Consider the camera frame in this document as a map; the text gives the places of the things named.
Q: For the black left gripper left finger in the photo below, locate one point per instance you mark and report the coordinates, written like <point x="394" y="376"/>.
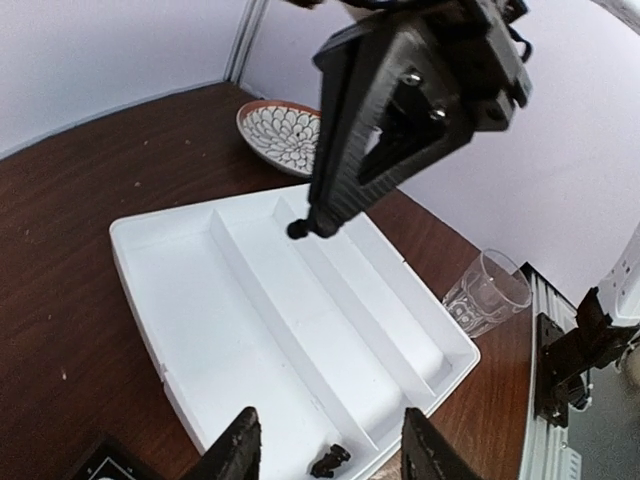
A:
<point x="236" y="454"/>

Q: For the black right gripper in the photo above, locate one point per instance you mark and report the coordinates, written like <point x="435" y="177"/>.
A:
<point x="380" y="127"/>

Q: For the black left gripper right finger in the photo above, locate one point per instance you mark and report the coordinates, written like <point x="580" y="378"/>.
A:
<point x="425" y="453"/>

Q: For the black chess bishop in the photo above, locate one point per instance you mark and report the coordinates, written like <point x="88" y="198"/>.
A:
<point x="325" y="467"/>

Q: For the black white chess board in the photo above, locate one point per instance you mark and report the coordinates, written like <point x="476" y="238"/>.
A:
<point x="108" y="458"/>

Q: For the white plastic compartment tray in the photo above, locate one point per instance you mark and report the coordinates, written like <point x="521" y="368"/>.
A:
<point x="330" y="340"/>

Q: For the patterned ceramic plate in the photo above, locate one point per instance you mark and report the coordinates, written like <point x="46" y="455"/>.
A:
<point x="282" y="133"/>

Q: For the clear drinking glass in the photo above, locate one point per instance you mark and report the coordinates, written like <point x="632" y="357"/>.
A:
<point x="491" y="291"/>

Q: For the front aluminium rail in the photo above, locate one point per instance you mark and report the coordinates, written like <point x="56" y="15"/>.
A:
<point x="545" y="453"/>

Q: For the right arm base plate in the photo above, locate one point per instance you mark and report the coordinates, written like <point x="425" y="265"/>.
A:
<point x="560" y="366"/>

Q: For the right aluminium frame post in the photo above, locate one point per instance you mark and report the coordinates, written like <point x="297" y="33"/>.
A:
<point x="246" y="32"/>

